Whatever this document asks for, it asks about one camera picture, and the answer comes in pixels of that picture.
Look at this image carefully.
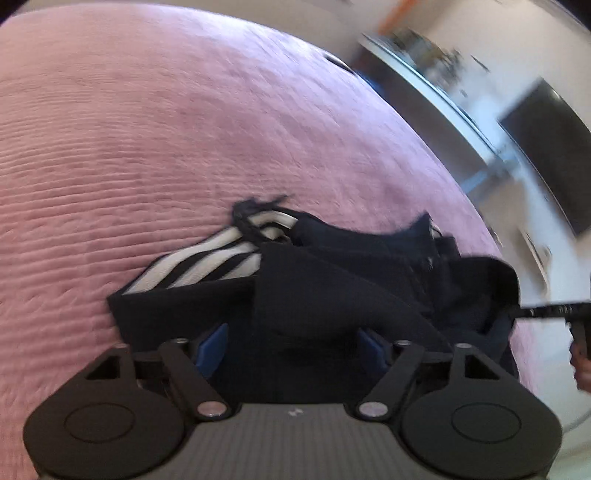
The black wall television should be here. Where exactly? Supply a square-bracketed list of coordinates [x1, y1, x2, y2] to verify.
[497, 77, 591, 237]

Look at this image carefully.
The small black device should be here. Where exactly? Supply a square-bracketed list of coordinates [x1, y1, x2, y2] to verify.
[324, 54, 357, 75]

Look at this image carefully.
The dark navy striped hooded jacket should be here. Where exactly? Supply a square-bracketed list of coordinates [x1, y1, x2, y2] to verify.
[107, 196, 523, 406]

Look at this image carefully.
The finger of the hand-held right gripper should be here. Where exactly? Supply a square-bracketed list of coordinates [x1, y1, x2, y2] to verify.
[507, 302, 591, 320]

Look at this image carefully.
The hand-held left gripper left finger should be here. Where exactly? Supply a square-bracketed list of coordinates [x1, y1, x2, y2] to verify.
[78, 322, 230, 422]

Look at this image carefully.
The person's right hand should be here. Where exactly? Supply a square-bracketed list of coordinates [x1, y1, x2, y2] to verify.
[570, 344, 591, 394]

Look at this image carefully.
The pink quilted bed cover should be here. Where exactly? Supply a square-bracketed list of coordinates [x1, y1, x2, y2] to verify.
[0, 7, 543, 444]

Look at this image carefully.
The white long desk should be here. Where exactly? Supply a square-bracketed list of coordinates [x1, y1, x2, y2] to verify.
[355, 32, 525, 205]

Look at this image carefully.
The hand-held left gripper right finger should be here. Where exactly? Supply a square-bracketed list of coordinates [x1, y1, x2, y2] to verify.
[354, 327, 514, 422]

